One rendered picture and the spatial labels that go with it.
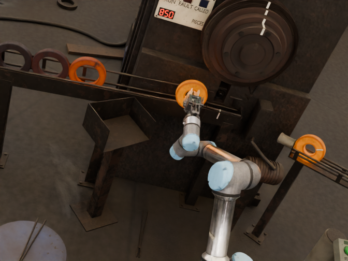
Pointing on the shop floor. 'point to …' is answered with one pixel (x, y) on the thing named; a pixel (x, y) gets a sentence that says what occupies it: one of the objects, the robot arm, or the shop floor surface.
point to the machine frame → (204, 76)
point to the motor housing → (266, 178)
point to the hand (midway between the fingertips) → (192, 91)
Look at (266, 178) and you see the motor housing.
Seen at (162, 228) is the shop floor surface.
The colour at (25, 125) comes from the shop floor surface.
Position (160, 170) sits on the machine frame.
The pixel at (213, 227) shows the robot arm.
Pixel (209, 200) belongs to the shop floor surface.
